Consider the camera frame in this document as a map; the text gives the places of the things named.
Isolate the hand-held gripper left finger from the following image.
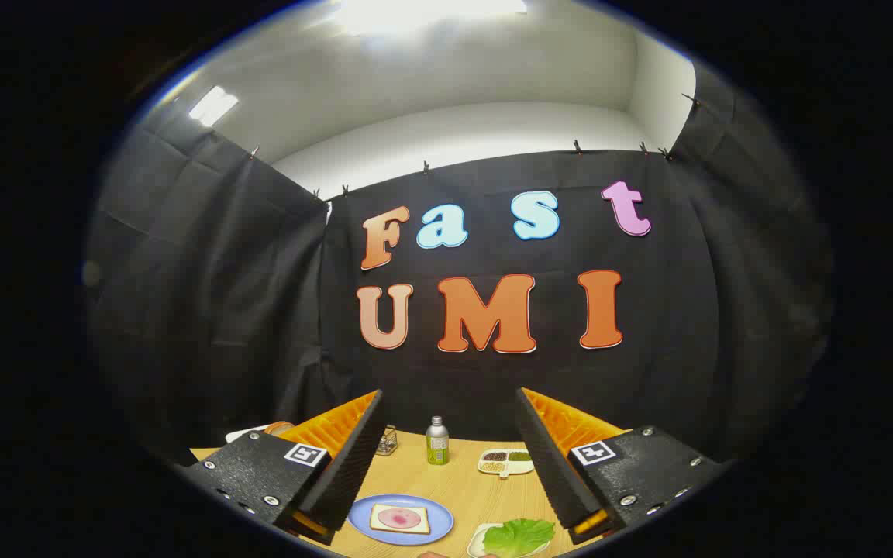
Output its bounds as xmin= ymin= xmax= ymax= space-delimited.
xmin=175 ymin=389 xmax=387 ymax=546

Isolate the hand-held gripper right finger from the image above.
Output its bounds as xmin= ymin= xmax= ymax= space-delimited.
xmin=514 ymin=387 xmax=730 ymax=546

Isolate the green lettuce leaf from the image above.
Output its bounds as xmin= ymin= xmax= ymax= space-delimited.
xmin=482 ymin=518 xmax=556 ymax=558

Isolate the white divided dish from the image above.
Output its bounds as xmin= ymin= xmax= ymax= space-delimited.
xmin=478 ymin=449 xmax=535 ymax=479

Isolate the blue round plate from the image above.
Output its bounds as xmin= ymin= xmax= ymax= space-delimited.
xmin=347 ymin=494 xmax=455 ymax=546

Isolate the white bread slice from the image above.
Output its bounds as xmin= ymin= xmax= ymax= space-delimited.
xmin=370 ymin=503 xmax=431 ymax=536

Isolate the silver bottle green label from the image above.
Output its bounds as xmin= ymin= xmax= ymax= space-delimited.
xmin=426 ymin=416 xmax=450 ymax=467

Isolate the white rounded square plate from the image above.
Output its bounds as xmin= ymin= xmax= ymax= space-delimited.
xmin=466 ymin=523 xmax=552 ymax=558

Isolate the cream toaster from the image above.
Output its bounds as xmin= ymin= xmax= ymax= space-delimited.
xmin=224 ymin=423 xmax=273 ymax=444

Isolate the row of black cloth clips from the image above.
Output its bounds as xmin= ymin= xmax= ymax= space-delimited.
xmin=249 ymin=93 xmax=699 ymax=201

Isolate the small ceiling light panel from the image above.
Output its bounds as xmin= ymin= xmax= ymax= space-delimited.
xmin=188 ymin=85 xmax=240 ymax=129

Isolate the large ceiling light panel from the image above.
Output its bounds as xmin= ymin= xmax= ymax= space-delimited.
xmin=330 ymin=0 xmax=529 ymax=36

